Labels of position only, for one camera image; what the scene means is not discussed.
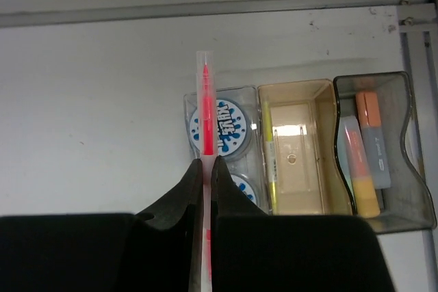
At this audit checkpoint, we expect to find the amber plastic container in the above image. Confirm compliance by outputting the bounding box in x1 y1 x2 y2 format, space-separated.
258 79 353 215

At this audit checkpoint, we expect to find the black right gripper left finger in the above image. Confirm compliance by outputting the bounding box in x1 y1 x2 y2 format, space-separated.
1 160 203 291

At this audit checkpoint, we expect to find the orange highlighter marker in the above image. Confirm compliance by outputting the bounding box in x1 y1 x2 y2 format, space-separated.
341 116 381 218

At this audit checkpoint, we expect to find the clear plastic container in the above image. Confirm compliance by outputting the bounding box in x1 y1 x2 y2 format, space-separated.
183 84 271 216

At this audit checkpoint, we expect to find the green highlighter marker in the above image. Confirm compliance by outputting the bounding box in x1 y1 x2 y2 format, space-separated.
337 124 354 196

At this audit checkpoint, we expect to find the red thin pen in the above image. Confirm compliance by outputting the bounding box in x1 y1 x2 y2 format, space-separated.
196 51 218 291

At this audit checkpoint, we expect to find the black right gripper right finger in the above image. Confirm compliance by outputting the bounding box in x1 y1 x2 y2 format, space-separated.
211 158 394 291

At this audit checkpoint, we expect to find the grey marker orange cap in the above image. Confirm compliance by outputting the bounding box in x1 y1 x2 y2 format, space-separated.
355 91 391 189

